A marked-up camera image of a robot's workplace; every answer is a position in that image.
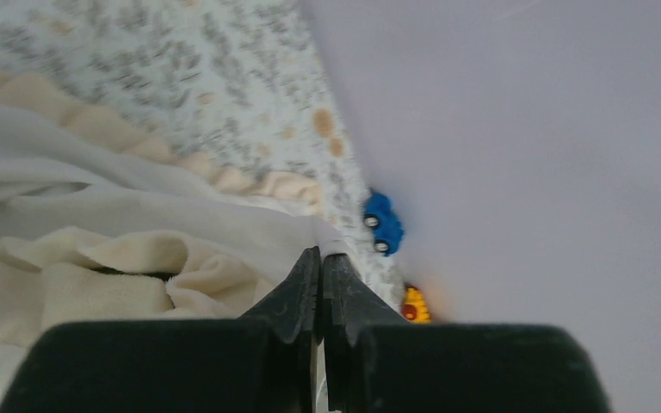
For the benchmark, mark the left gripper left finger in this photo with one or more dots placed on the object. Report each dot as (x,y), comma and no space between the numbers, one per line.
(262,361)

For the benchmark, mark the orange yellow toy car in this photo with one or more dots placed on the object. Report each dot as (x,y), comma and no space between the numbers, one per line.
(414,307)

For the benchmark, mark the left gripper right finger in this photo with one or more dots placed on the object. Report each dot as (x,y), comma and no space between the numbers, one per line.
(376,361)

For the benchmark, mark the cream white pillowcase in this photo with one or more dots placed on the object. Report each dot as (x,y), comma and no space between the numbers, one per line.
(101,220)

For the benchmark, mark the blue toy car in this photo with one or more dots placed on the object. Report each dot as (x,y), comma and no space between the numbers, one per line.
(387,229)

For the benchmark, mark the floral patterned table cloth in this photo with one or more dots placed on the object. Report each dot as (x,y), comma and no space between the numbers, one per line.
(241,81)

